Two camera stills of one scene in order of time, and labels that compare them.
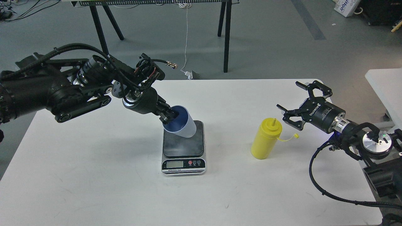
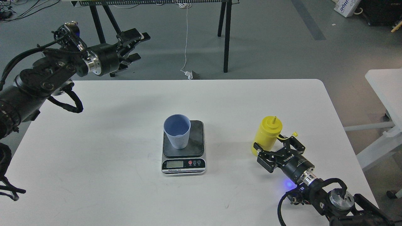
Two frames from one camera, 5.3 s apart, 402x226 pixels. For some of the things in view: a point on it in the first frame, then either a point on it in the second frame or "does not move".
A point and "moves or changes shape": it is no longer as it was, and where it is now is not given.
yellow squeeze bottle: x=266 y=137 does not move
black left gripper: x=146 y=102 to x=109 y=58
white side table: x=387 y=83 does not move
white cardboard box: x=346 y=8 does not move
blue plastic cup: x=184 y=125 moves or changes shape
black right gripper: x=316 y=110 to x=293 y=165
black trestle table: x=226 y=8 does not move
